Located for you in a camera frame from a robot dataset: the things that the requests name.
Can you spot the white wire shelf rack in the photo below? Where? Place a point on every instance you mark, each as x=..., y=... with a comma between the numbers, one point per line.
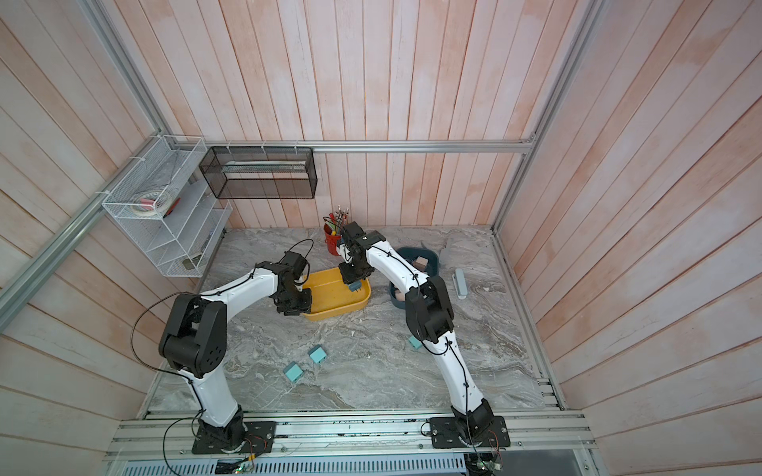
x=181, y=243

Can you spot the tape roll on shelf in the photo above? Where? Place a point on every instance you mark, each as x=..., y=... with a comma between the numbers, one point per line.
x=151, y=204

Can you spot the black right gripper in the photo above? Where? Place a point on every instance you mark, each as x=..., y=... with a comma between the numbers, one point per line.
x=347, y=277

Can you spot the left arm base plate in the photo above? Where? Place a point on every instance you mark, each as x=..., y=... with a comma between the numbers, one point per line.
x=240, y=436

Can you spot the dark teal plastic bin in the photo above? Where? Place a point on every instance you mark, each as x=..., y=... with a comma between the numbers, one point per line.
x=410, y=254

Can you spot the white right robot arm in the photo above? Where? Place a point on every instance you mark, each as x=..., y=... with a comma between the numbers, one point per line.
x=429, y=316

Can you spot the yellow plastic bin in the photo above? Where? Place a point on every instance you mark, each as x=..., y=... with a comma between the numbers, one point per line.
x=331, y=297

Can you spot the black mesh wall basket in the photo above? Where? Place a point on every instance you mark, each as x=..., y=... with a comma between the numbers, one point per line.
x=260, y=172

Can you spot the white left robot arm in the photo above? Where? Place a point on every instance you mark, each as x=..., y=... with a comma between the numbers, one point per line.
x=194, y=341

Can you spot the red pencil cup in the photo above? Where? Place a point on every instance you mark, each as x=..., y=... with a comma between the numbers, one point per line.
x=333, y=225

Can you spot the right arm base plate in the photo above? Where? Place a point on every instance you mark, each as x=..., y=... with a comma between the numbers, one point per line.
x=449, y=433

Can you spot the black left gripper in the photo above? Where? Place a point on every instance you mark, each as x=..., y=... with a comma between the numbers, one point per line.
x=305, y=306

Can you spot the white stapler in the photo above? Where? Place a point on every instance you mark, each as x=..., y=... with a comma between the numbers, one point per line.
x=460, y=284

